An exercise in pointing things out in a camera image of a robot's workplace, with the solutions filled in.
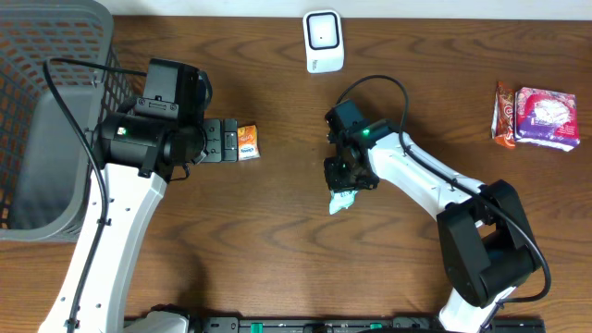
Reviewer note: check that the teal snack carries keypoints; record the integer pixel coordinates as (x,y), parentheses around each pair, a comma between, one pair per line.
(341,200)

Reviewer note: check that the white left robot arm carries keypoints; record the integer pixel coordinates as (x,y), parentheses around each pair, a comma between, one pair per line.
(133,153)

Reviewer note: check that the white barcode scanner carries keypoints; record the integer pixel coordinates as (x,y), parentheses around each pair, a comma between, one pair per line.
(323,41)

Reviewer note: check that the grey plastic mesh basket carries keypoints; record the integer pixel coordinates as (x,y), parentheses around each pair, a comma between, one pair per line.
(44,170)

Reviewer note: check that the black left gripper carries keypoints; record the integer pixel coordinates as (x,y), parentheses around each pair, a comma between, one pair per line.
(211,140)

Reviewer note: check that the brown orange candy bar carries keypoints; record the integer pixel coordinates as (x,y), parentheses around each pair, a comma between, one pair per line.
(503,116)

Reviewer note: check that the orange small snack packet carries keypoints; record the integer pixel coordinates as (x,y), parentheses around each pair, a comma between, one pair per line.
(248,143)

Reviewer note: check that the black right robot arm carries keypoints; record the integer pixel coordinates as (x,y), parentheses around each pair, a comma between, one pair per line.
(485,239)

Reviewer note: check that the red purple snack bag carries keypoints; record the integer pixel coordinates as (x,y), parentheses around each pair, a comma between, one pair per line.
(546,118)

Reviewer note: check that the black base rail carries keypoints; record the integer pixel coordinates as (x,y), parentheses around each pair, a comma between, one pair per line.
(396,324)

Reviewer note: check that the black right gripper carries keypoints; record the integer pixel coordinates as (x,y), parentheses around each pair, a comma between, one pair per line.
(335,183)

